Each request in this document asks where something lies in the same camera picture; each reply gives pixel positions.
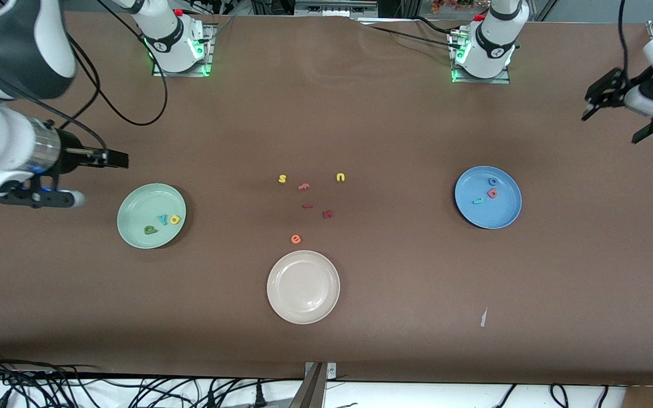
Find blue plate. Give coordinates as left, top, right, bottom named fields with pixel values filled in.
left=455, top=165, right=523, bottom=230

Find brown support beam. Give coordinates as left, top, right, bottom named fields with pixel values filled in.
left=289, top=363, right=328, bottom=408

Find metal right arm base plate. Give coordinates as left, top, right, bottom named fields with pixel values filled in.
left=152, top=24, right=215, bottom=78

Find small metal table bracket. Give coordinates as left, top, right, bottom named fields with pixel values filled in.
left=304, top=362, right=338, bottom=381

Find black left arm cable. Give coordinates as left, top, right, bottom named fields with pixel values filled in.
left=616, top=0, right=630, bottom=74

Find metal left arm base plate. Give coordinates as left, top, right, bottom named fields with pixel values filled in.
left=449, top=27, right=512, bottom=85

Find brown table cover sheet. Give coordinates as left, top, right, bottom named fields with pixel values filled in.
left=0, top=10, right=653, bottom=387

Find green plate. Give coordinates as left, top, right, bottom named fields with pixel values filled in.
left=117, top=183, right=187, bottom=249

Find beige plate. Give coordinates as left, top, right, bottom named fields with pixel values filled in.
left=266, top=250, right=341, bottom=325

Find orange artificial flowers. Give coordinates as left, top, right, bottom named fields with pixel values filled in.
left=430, top=0, right=476, bottom=13

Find black table cable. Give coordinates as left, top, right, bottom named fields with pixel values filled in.
left=414, top=16, right=468, bottom=38
left=355, top=20, right=455, bottom=45

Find grey equipment box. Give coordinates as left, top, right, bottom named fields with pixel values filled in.
left=294, top=0, right=379, bottom=19

